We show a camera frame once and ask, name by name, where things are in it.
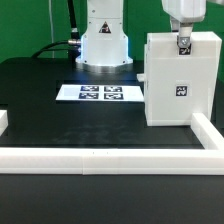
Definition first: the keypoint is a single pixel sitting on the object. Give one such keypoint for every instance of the white marker base plate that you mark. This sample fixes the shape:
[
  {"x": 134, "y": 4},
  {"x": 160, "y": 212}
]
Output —
[{"x": 105, "y": 93}]

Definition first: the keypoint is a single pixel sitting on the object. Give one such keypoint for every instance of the white cabinet body box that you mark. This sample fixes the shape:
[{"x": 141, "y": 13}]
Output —
[{"x": 177, "y": 87}]

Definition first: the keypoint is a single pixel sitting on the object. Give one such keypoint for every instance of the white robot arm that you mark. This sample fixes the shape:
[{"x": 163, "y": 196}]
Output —
[{"x": 104, "y": 45}]

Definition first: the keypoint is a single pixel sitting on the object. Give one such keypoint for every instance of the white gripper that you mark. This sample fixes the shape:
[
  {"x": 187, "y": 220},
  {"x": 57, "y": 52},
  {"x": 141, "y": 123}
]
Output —
[{"x": 186, "y": 12}]

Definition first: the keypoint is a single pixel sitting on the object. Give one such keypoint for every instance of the white U-shaped fence frame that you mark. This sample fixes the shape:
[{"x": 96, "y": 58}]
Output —
[{"x": 206, "y": 161}]

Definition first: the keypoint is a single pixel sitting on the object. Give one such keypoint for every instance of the white cabinet top block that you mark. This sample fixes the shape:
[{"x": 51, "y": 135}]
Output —
[{"x": 171, "y": 45}]

